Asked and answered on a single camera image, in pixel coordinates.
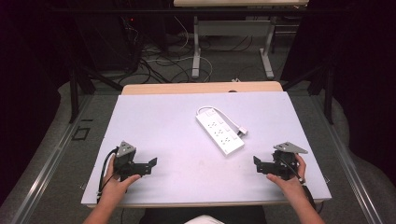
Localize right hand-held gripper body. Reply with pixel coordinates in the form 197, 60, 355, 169
272, 141, 309, 182

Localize person's dark trousers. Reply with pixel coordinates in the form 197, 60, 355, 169
139, 204, 268, 224

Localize white power strip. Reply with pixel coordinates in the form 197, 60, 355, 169
194, 109, 246, 158

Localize white desk with metal legs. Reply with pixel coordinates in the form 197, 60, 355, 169
173, 0, 310, 80

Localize metal floor rail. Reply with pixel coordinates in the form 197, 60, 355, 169
310, 92, 385, 224
8, 92, 95, 224

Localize wooden table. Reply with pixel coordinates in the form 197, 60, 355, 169
120, 80, 285, 96

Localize tangle of floor cables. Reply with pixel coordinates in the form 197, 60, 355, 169
120, 15, 254, 85

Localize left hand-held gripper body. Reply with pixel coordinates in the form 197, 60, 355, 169
112, 141, 138, 182

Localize person's right hand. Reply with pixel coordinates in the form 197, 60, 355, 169
265, 153, 308, 201

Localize person's white shirt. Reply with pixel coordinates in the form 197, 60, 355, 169
183, 214, 226, 224

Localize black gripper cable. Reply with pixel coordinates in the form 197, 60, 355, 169
97, 147, 119, 201
278, 158, 318, 214

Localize person's left hand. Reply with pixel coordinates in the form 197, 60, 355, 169
98, 154, 142, 203

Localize black metal stand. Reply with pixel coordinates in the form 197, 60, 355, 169
65, 57, 124, 124
280, 61, 336, 126

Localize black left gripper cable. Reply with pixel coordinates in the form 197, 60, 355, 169
97, 147, 119, 201

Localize white table cover board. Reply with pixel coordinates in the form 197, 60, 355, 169
80, 91, 332, 207

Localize dark equipment cabinet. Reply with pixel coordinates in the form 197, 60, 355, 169
74, 11, 143, 73

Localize white power strip cable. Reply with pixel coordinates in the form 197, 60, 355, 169
196, 105, 242, 131

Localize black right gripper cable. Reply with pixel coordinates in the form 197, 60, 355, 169
278, 158, 318, 214

